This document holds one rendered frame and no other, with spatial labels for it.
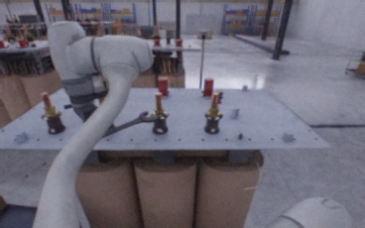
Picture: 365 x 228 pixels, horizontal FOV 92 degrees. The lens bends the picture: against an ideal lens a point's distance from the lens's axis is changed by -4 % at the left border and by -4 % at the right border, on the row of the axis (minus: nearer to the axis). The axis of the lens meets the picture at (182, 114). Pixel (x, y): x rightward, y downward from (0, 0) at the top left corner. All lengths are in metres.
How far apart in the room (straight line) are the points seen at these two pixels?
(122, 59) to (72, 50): 0.14
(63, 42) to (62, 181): 0.36
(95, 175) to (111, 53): 0.86
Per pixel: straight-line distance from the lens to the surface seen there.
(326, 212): 0.64
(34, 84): 3.26
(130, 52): 0.55
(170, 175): 1.16
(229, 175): 1.20
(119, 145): 0.91
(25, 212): 1.51
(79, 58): 0.60
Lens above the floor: 1.90
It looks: 28 degrees down
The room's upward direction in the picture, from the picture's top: 1 degrees clockwise
